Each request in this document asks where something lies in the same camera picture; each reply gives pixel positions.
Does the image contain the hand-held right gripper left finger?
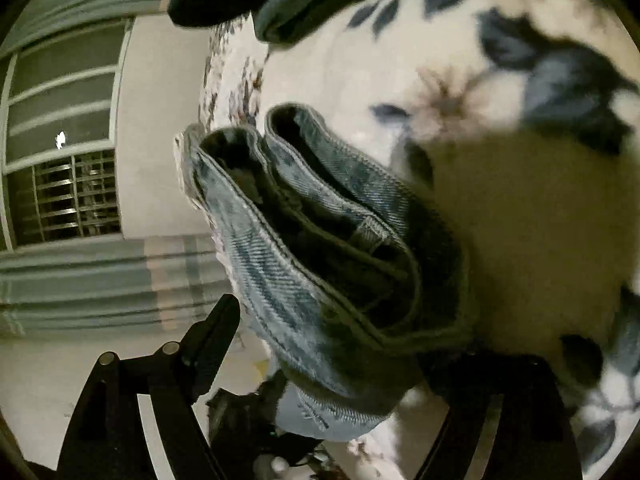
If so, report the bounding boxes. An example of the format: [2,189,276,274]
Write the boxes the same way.
[56,293,242,480]

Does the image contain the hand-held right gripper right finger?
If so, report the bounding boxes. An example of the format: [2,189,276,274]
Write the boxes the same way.
[412,350,583,480]

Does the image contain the blue denim pants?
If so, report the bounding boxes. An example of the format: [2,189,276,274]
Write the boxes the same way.
[173,103,476,443]

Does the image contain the striped green curtain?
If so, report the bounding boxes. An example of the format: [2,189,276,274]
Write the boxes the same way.
[0,0,236,338]

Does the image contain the white floral blanket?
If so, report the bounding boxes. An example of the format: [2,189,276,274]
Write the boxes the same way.
[198,0,640,480]

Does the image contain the window with metal grille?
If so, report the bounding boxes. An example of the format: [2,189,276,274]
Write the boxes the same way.
[0,17,133,253]

